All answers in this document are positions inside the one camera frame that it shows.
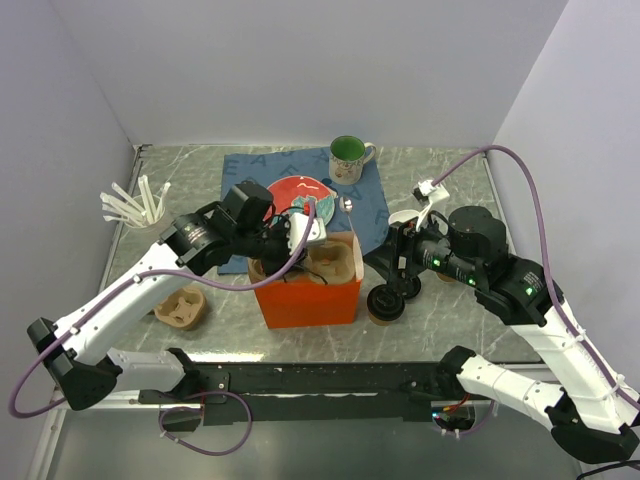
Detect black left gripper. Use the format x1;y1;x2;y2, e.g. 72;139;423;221
234;214;309;277

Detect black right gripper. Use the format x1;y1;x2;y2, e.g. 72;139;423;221
361;206;482;286

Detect orange paper bag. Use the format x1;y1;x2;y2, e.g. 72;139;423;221
254;231;364;329

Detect brown cardboard cup carrier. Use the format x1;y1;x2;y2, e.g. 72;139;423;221
153;287;207;330

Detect black plastic cup lid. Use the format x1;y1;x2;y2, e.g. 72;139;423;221
399;276;422;300

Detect brown paper coffee cup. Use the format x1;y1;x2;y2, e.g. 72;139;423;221
368;313;399;326

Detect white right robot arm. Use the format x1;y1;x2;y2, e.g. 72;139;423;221
364;206;639;464

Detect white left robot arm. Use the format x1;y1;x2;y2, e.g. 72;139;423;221
28;181;314;410

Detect white square bowl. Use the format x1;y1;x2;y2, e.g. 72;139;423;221
388;209;419;225

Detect red teal floral plate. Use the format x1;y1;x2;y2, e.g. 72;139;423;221
267;175;336;224

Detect blue letter placemat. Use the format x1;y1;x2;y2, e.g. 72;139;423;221
221;147;389;254

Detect silver spoon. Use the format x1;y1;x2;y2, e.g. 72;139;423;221
339;196;354;232

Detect white straw holder cup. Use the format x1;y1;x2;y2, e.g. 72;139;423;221
124;209;174;245

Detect green interior ceramic mug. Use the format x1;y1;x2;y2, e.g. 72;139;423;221
329;135;377;185

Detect white wrapped straws bundle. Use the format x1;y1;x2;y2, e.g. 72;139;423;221
99;175;171;226

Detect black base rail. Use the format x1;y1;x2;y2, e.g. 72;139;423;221
138;360;467;426

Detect purple cable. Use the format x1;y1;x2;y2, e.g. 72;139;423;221
158;390;254;456

